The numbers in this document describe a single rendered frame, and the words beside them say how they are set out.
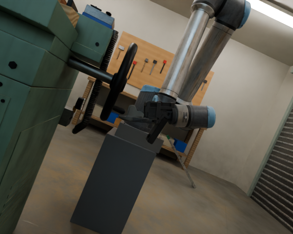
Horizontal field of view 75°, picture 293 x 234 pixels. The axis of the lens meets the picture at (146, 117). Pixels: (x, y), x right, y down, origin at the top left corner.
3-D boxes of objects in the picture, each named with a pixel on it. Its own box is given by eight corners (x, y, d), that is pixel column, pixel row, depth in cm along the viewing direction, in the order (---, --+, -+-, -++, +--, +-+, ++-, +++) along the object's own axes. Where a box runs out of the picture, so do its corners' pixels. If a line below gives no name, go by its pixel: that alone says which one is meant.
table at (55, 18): (91, 48, 41) (103, 21, 41) (-71, -29, 35) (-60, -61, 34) (104, 74, 100) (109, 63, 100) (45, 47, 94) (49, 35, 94)
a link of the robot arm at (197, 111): (207, 129, 84) (219, 127, 74) (179, 128, 82) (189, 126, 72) (206, 108, 85) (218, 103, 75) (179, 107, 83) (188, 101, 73)
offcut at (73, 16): (75, 28, 56) (79, 16, 56) (66, 20, 52) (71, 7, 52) (61, 22, 57) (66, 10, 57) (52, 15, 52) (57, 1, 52)
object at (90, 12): (110, 29, 64) (117, 13, 64) (78, 13, 62) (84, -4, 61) (111, 40, 77) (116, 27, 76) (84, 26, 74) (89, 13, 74)
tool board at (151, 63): (196, 113, 391) (215, 72, 386) (105, 73, 378) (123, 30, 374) (196, 113, 395) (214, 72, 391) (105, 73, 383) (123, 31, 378)
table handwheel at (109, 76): (134, 71, 49) (145, 35, 71) (55, 34, 44) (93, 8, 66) (102, 139, 66) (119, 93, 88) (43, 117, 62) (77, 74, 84)
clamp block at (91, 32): (103, 55, 63) (113, 29, 63) (62, 36, 60) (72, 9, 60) (104, 61, 78) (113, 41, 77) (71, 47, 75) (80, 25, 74)
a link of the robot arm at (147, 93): (132, 107, 128) (143, 82, 127) (156, 117, 130) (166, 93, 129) (133, 108, 112) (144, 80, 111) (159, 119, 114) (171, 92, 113)
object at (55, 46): (49, 51, 45) (55, 35, 45) (-51, 7, 41) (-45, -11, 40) (78, 70, 84) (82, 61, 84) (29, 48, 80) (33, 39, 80)
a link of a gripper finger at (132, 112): (119, 104, 72) (143, 105, 74) (118, 120, 73) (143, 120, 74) (119, 105, 69) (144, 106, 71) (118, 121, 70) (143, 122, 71)
